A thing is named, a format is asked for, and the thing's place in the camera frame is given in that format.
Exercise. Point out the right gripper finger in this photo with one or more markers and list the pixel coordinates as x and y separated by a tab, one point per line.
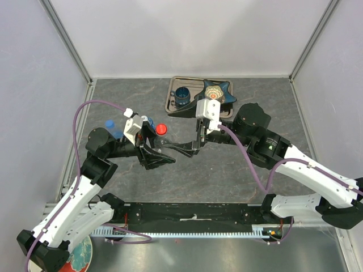
187	149
187	111

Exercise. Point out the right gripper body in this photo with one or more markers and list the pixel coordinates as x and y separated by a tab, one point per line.
201	128

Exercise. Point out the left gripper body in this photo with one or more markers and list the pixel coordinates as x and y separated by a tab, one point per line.
142	135

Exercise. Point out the labelled clear water bottle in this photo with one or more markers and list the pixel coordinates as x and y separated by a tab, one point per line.
150	121

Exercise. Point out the clear unlabelled plastic bottle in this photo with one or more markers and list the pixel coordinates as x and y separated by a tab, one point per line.
161	143

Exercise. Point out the red bottle cap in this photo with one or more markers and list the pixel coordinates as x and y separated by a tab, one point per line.
161	129

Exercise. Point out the blue tinted plastic bottle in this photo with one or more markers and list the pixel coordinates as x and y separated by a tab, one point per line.
116	132

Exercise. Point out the blue bottle cap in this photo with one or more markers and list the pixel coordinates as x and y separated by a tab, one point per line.
109	124

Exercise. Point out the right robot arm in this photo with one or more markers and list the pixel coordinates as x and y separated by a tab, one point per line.
336	199

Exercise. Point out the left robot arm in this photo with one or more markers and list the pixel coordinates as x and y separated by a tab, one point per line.
51	242

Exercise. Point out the blue ceramic cup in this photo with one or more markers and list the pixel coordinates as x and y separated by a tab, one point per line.
181	96

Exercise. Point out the patterned small bowl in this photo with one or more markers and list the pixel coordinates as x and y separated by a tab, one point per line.
214	93

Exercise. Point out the blue star-shaped plate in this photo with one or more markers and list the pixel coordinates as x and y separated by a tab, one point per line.
224	93

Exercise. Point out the red floral plate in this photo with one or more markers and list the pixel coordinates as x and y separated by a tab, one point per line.
80	258

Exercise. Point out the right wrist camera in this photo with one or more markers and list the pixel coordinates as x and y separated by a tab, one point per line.
209	109

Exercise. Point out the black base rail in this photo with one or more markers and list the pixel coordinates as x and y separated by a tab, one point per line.
191	217

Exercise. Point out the white cable duct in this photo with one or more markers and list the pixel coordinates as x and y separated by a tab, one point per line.
256	233

